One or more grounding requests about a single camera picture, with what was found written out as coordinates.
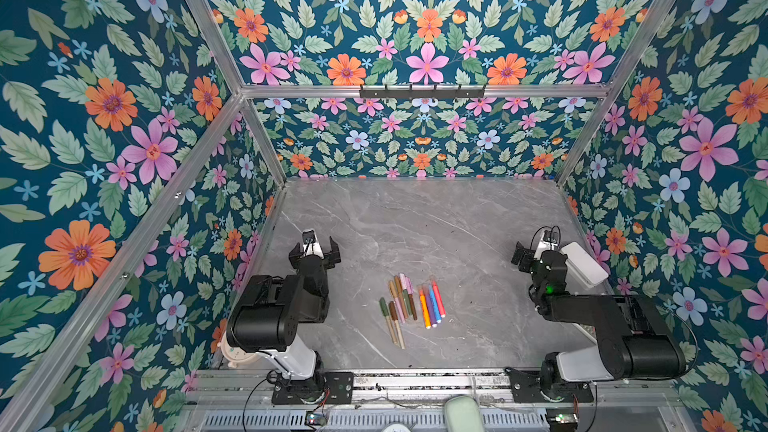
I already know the pink highlighter marker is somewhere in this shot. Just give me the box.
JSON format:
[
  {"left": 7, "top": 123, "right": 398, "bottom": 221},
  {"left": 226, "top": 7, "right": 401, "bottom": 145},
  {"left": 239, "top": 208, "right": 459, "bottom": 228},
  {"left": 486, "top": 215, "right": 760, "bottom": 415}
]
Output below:
[{"left": 430, "top": 277, "right": 446, "bottom": 319}]

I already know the purple marker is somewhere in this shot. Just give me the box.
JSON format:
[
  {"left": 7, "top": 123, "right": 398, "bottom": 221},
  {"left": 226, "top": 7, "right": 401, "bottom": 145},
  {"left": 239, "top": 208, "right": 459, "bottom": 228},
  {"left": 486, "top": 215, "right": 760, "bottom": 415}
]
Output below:
[{"left": 422, "top": 285, "right": 437, "bottom": 328}]

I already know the blue marker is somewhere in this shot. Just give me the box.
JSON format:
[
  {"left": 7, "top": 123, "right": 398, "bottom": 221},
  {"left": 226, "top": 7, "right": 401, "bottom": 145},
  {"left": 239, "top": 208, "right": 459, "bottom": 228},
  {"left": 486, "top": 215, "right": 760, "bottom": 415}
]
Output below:
[{"left": 427, "top": 284, "right": 442, "bottom": 325}]

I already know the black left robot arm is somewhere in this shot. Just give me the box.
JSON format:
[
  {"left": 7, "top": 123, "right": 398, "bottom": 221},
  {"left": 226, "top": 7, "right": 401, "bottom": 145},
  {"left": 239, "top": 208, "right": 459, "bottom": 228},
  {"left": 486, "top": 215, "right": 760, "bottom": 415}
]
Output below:
[{"left": 219, "top": 230, "right": 341, "bottom": 403}]

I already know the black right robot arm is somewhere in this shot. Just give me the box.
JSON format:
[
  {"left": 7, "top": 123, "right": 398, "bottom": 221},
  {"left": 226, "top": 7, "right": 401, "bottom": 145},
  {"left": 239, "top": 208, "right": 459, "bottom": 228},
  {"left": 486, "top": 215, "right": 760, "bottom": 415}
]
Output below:
[{"left": 511, "top": 241, "right": 688, "bottom": 401}]

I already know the green cap beige pen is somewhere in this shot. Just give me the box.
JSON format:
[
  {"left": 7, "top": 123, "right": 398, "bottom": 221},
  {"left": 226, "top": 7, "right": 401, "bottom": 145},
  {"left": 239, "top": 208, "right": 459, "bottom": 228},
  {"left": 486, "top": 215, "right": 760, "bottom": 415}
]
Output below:
[{"left": 379, "top": 297, "right": 398, "bottom": 345}]

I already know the tan cap pink pen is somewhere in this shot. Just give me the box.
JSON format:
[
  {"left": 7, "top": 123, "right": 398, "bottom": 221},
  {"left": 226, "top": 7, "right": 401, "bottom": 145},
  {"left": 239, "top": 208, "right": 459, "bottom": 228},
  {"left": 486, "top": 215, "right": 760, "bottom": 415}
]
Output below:
[{"left": 388, "top": 279, "right": 405, "bottom": 323}]

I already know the pink cap green pen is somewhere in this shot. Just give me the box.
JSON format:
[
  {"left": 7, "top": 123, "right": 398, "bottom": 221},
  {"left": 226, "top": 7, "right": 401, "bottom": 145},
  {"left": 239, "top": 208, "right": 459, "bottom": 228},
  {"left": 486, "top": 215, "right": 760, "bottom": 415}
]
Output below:
[{"left": 400, "top": 274, "right": 418, "bottom": 321}]

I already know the brown cap beige pen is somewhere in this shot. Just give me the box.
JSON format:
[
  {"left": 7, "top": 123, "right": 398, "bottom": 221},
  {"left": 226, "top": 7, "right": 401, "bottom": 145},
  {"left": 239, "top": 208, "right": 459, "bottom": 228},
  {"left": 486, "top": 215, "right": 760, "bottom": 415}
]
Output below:
[{"left": 388, "top": 301, "right": 406, "bottom": 349}]

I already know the white rectangular box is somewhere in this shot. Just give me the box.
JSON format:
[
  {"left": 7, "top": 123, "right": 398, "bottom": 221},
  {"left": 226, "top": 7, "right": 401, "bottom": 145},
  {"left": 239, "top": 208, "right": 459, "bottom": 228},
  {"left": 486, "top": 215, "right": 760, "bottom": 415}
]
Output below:
[{"left": 560, "top": 242, "right": 609, "bottom": 289}]

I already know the orange marker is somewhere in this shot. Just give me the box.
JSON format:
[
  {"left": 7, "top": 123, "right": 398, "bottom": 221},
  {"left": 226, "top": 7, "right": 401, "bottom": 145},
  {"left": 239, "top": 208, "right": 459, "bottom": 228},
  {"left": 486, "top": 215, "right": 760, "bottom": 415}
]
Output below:
[{"left": 417, "top": 286, "right": 432, "bottom": 329}]

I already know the beige round alarm clock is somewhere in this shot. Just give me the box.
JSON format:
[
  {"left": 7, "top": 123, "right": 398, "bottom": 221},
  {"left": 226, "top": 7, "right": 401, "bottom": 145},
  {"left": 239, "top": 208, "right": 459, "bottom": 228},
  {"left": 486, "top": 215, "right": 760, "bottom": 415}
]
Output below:
[{"left": 218, "top": 332, "right": 262, "bottom": 369}]

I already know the pale green rounded object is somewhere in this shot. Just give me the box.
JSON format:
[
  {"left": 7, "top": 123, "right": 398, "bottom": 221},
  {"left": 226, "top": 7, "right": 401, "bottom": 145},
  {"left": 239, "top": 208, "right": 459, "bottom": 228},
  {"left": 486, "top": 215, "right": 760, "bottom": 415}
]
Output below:
[{"left": 443, "top": 395, "right": 485, "bottom": 432}]

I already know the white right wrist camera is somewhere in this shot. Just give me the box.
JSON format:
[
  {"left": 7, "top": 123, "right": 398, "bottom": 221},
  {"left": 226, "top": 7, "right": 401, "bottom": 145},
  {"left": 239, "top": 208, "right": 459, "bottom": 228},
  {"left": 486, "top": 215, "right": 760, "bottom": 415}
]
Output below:
[{"left": 534, "top": 226, "right": 562, "bottom": 260}]

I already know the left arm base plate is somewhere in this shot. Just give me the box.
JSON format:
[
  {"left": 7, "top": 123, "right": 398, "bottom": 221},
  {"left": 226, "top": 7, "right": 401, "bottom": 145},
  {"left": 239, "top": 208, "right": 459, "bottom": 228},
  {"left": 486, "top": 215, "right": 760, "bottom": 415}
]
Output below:
[{"left": 271, "top": 372, "right": 355, "bottom": 406}]

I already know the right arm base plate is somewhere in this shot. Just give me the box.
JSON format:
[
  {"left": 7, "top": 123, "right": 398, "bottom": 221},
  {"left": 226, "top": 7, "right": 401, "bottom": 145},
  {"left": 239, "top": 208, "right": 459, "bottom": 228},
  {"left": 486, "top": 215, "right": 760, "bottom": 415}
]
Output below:
[{"left": 503, "top": 367, "right": 595, "bottom": 403}]

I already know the black wall hook rail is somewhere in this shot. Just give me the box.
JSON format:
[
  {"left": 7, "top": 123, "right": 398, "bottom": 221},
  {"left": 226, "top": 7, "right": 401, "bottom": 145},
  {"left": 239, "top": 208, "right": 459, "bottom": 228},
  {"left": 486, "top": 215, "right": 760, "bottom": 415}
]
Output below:
[{"left": 359, "top": 84, "right": 486, "bottom": 101}]

